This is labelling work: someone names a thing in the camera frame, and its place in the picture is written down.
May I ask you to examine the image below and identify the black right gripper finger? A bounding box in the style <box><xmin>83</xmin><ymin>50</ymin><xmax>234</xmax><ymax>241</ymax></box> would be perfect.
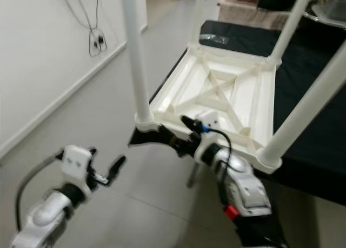
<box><xmin>159</xmin><ymin>125</ymin><xmax>190</xmax><ymax>152</ymax></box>
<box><xmin>181</xmin><ymin>116</ymin><xmax>207</xmax><ymax>131</ymax></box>

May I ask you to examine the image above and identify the grey metal bench leg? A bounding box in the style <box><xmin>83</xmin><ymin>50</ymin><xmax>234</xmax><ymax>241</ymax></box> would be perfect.
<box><xmin>187</xmin><ymin>162</ymin><xmax>201</xmax><ymax>189</ymax></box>

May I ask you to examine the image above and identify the white plastic table top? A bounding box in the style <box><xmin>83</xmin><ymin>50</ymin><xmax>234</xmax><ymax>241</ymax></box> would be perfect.
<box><xmin>134</xmin><ymin>42</ymin><xmax>285</xmax><ymax>176</ymax></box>

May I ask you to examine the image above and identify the clear plastic wrap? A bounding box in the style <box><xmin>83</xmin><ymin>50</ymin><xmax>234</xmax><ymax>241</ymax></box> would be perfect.
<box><xmin>200</xmin><ymin>35</ymin><xmax>231</xmax><ymax>45</ymax></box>

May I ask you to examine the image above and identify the brown striped fabric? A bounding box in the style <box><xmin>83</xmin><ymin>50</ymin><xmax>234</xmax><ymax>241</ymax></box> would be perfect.
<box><xmin>216</xmin><ymin>1</ymin><xmax>285</xmax><ymax>30</ymax></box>

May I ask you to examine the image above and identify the black table cloth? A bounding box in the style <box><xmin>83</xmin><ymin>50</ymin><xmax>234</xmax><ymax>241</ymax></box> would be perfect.
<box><xmin>128</xmin><ymin>20</ymin><xmax>346</xmax><ymax>206</ymax></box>

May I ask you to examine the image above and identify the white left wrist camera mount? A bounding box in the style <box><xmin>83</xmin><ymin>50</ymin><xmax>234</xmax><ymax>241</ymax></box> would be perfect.
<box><xmin>62</xmin><ymin>145</ymin><xmax>96</xmax><ymax>192</ymax></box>

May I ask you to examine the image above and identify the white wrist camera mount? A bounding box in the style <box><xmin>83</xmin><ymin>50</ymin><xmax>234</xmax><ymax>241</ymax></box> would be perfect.
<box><xmin>62</xmin><ymin>145</ymin><xmax>96</xmax><ymax>192</ymax></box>
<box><xmin>195</xmin><ymin>112</ymin><xmax>228</xmax><ymax>165</ymax></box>

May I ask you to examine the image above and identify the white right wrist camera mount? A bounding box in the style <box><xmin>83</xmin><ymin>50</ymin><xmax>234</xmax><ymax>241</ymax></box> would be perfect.
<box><xmin>195</xmin><ymin>112</ymin><xmax>228</xmax><ymax>165</ymax></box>

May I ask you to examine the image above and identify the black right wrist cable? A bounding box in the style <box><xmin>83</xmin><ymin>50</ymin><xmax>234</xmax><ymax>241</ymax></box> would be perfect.
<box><xmin>203</xmin><ymin>126</ymin><xmax>234</xmax><ymax>174</ymax></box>

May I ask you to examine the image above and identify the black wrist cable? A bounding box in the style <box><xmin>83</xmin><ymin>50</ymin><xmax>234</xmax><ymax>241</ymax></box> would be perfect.
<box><xmin>15</xmin><ymin>153</ymin><xmax>66</xmax><ymax>232</ymax></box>
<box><xmin>203</xmin><ymin>126</ymin><xmax>234</xmax><ymax>174</ymax></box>

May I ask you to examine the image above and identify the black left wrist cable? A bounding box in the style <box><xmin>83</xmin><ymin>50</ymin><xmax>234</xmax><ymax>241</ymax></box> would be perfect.
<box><xmin>15</xmin><ymin>153</ymin><xmax>66</xmax><ymax>232</ymax></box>

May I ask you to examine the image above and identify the black wall power cable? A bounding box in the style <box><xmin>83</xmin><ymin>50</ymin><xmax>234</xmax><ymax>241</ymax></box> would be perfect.
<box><xmin>59</xmin><ymin>0</ymin><xmax>115</xmax><ymax>58</ymax></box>

